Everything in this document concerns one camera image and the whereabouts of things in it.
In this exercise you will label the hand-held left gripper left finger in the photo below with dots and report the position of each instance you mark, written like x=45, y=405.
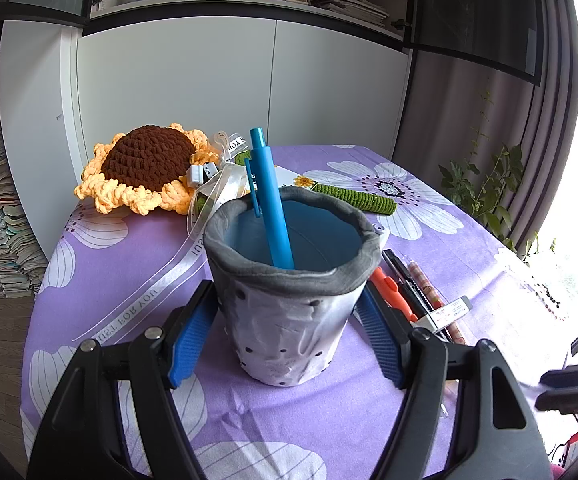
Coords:
x=191, y=340

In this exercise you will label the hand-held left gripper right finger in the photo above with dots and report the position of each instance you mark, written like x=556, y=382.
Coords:
x=379, y=340

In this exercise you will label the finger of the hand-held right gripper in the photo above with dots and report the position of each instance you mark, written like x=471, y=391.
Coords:
x=569, y=375
x=569, y=402

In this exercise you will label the orange pen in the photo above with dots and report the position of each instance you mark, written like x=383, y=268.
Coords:
x=391, y=290

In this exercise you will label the floral patterned pen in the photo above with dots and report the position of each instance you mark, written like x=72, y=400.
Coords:
x=426, y=285

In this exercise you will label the black pen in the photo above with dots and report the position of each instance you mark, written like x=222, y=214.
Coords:
x=401, y=270

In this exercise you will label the grey fabric pen holder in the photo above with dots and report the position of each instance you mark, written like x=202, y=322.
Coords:
x=279, y=335

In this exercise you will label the blue pen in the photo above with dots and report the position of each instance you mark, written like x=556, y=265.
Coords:
x=269, y=185

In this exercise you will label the red and white box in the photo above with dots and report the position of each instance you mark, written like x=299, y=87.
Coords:
x=576, y=442

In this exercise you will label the clear printed ribbon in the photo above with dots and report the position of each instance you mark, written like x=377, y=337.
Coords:
x=134, y=305

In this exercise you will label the white eraser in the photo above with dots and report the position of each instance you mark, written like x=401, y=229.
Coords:
x=449, y=312

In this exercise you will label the purple floral tablecloth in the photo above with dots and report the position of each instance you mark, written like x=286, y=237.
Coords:
x=319, y=425

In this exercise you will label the white plastic piece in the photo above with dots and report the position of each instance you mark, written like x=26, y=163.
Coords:
x=380, y=230

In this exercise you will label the green crochet stem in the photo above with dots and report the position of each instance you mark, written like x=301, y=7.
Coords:
x=354, y=197

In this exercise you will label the small white plastic gadget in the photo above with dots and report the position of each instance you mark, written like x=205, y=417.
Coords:
x=196, y=175

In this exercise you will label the crochet sunflower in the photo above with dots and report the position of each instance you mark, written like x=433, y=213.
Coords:
x=144, y=160

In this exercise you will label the white printed card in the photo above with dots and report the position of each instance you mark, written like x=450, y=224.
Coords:
x=289, y=176

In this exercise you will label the green potted plant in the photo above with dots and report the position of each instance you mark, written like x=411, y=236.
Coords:
x=499, y=170

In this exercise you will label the white cabinet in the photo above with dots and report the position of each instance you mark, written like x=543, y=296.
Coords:
x=169, y=85

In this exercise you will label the grey curtain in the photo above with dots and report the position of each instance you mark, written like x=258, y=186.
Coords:
x=544, y=85

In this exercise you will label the stack of magazines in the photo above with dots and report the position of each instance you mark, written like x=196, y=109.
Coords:
x=351, y=7

